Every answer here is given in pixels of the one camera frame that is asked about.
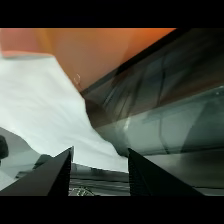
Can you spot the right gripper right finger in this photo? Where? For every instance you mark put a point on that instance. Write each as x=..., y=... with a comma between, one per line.
x=150, y=180

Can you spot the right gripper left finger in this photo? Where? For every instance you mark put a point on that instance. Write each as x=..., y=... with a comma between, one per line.
x=53, y=176

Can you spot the white garment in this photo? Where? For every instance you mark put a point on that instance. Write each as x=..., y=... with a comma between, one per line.
x=43, y=106

